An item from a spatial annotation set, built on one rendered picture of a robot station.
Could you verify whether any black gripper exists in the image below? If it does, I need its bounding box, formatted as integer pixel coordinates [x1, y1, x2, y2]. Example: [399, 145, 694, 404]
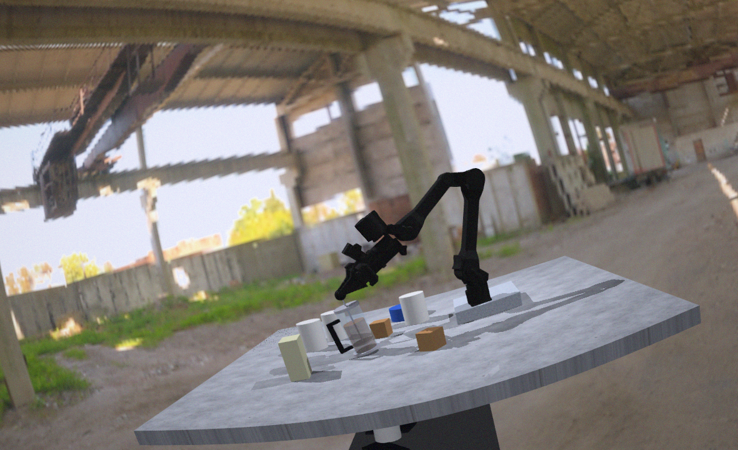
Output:
[338, 247, 388, 297]

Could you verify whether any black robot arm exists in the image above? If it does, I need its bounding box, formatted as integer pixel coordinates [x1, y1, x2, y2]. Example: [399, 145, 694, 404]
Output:
[342, 168, 492, 307]

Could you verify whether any blue short cylinder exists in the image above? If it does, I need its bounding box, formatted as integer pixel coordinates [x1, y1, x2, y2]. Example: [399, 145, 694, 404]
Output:
[389, 304, 404, 322]

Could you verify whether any brown cube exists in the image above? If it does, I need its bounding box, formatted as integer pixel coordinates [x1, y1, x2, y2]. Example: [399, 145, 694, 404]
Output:
[369, 318, 393, 339]
[415, 326, 447, 352]

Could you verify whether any glass french press with black handle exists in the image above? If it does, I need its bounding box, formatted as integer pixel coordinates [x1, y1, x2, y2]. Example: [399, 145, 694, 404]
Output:
[326, 289, 381, 357]

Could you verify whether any grey cylinder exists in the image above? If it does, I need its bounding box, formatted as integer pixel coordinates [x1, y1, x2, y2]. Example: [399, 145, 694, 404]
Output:
[373, 425, 401, 443]
[321, 311, 347, 342]
[399, 291, 430, 326]
[296, 319, 328, 353]

